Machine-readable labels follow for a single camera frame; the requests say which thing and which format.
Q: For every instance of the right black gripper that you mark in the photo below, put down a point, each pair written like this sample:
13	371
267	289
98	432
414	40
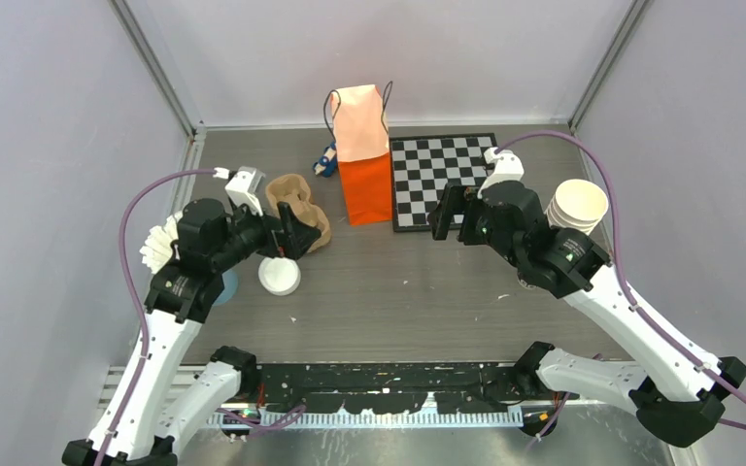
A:
455	199

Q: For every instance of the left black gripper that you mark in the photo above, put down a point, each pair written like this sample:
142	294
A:
292	241

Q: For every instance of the stack of white paper cups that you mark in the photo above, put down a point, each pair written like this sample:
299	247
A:
577	204

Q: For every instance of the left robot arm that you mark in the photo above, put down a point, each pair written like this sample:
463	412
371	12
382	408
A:
139	427

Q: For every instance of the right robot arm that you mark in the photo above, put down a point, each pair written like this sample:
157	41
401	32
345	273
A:
664	384

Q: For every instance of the brown pulp cup carrier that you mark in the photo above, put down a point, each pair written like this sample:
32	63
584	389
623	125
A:
295	191

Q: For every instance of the black white checkerboard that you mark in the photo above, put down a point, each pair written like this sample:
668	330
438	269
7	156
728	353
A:
421	167

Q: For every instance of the blue white toy figure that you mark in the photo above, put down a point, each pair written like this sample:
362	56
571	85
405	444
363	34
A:
327	164

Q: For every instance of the blue straw holder cup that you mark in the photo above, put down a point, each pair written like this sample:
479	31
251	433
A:
230	286

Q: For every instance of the orange paper bag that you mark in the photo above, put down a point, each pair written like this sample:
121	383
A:
361	135

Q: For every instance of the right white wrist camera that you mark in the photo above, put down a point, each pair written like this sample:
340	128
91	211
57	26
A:
506	166

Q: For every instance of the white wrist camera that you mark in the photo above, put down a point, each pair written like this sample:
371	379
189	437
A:
506	166
242	187

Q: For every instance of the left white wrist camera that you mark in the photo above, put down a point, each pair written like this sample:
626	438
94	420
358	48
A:
242	187

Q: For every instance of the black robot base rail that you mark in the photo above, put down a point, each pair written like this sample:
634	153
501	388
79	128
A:
391	388

